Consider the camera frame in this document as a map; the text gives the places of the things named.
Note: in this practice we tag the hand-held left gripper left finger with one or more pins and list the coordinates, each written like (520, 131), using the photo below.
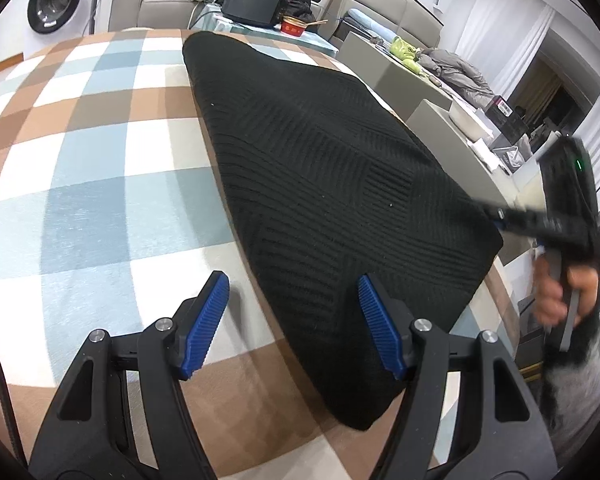
(207, 320)

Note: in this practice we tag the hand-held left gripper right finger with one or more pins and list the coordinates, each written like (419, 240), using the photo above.
(380, 325)

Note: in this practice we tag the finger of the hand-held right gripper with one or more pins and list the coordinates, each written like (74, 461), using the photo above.
(497, 216)

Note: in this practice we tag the black knit sweater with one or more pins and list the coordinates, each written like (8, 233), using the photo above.
(320, 185)

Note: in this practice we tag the person's right forearm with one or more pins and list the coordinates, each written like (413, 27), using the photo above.
(575, 400)

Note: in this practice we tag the person's right hand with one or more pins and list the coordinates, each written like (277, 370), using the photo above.
(587, 285)

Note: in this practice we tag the grey storage box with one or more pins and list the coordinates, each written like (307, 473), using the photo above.
(445, 140)

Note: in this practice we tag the white rectangular tray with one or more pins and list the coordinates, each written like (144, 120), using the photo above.
(467, 120)

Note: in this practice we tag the black box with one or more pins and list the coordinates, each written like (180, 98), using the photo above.
(505, 115)

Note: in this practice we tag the grey puffer jacket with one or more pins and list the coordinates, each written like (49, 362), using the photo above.
(455, 70)

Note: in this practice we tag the checked blanket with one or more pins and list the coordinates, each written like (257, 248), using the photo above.
(105, 185)

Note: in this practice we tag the white curtain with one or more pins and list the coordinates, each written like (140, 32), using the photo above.
(505, 25)

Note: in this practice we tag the green plush toy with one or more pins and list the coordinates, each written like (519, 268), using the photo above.
(405, 51)

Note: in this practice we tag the grey bench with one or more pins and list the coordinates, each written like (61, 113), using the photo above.
(375, 60)

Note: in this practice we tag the grey padded headboard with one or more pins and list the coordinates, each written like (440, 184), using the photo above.
(410, 15)

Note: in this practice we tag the light blue pillow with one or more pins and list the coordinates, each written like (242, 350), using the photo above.
(360, 17)

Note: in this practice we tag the red bowl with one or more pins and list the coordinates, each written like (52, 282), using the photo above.
(295, 26)

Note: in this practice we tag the grey sofa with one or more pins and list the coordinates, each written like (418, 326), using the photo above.
(165, 10)

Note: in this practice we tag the black monitor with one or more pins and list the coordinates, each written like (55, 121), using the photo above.
(252, 2)

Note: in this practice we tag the white washing machine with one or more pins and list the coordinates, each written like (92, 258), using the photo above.
(55, 0)

